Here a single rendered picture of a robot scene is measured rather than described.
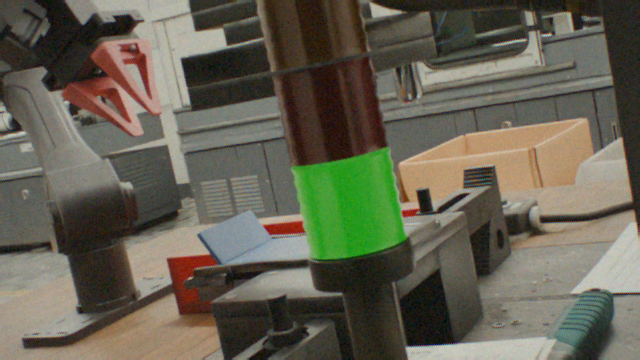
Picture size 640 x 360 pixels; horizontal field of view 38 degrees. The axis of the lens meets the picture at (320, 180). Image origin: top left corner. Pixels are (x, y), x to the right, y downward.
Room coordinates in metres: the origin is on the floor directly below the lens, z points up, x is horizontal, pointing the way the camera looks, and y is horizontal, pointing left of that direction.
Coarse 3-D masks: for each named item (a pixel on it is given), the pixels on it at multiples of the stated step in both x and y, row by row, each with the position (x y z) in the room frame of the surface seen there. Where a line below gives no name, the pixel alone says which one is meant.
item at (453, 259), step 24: (456, 240) 0.67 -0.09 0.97; (432, 264) 0.63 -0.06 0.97; (456, 264) 0.66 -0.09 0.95; (408, 288) 0.59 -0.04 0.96; (432, 288) 0.64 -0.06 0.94; (456, 288) 0.66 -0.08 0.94; (336, 312) 0.53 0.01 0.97; (408, 312) 0.65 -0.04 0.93; (432, 312) 0.64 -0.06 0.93; (456, 312) 0.65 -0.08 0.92; (480, 312) 0.69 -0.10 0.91; (240, 336) 0.56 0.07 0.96; (264, 336) 0.55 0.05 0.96; (408, 336) 0.66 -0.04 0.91; (432, 336) 0.65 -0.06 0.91; (456, 336) 0.64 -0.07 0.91
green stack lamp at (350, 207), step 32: (352, 160) 0.33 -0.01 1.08; (384, 160) 0.33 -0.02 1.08; (320, 192) 0.33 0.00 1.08; (352, 192) 0.32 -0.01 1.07; (384, 192) 0.33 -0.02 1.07; (320, 224) 0.33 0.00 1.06; (352, 224) 0.32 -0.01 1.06; (384, 224) 0.33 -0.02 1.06; (320, 256) 0.33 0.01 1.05; (352, 256) 0.32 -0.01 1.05
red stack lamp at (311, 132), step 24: (312, 72) 0.32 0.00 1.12; (336, 72) 0.32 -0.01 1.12; (360, 72) 0.33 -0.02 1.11; (288, 96) 0.33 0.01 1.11; (312, 96) 0.32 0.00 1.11; (336, 96) 0.32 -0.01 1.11; (360, 96) 0.33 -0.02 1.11; (288, 120) 0.33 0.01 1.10; (312, 120) 0.32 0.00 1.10; (336, 120) 0.32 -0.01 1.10; (360, 120) 0.33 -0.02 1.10; (288, 144) 0.34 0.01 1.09; (312, 144) 0.33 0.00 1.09; (336, 144) 0.32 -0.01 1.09; (360, 144) 0.32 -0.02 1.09; (384, 144) 0.33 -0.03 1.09
